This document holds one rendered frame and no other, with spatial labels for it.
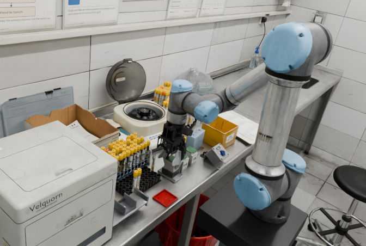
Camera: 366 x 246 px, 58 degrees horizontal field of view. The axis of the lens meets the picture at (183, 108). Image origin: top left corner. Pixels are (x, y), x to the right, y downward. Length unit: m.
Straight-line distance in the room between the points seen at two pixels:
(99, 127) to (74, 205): 0.60
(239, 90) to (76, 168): 0.57
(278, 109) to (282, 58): 0.14
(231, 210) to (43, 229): 0.60
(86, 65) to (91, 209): 0.81
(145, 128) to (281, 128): 0.72
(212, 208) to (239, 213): 0.10
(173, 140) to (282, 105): 0.48
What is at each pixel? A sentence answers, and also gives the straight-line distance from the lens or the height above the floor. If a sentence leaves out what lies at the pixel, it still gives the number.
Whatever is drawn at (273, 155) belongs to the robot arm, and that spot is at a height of 1.24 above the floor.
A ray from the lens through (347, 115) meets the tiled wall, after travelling 3.53.
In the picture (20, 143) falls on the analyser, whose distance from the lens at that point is 0.98.
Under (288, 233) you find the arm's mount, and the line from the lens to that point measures 1.19.
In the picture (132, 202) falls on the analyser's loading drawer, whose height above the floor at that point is 0.93.
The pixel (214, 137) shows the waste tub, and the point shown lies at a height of 0.93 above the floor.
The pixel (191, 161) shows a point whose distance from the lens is 1.43.
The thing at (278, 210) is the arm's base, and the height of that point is 0.99.
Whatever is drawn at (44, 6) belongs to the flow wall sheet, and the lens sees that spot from 1.38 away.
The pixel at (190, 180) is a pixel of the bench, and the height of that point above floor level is 0.88.
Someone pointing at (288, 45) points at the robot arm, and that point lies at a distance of 0.82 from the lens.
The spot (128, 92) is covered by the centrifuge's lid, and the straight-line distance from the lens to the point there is 1.71.
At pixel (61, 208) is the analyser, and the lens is 0.86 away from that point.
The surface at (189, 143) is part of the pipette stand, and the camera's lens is 1.47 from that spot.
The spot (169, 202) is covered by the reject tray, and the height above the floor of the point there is 0.88.
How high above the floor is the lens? 1.70
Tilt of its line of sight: 25 degrees down
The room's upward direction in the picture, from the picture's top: 10 degrees clockwise
